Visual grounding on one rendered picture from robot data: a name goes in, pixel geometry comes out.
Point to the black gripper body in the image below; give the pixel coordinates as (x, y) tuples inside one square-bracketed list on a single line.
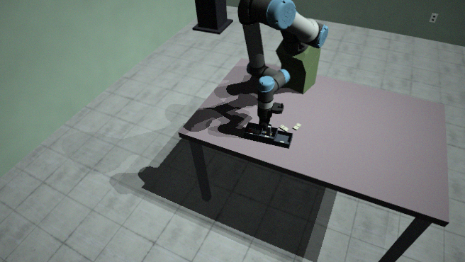
[(265, 110)]

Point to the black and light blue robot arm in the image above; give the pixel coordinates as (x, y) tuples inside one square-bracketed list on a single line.
[(278, 14)]

